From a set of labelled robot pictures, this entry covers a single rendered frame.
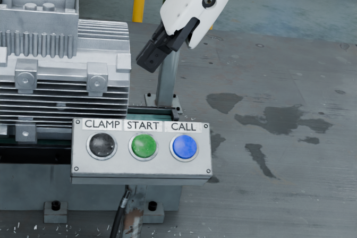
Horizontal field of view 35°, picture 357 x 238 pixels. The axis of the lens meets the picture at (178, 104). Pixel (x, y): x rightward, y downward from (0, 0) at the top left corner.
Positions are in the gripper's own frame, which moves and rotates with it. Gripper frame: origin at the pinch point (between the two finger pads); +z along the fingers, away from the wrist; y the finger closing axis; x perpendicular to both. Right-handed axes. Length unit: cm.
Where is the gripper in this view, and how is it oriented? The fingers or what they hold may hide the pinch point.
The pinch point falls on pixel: (151, 56)
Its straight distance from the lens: 86.3
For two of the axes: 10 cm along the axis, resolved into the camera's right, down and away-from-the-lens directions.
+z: -6.0, 7.3, 3.2
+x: -7.8, -4.7, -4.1
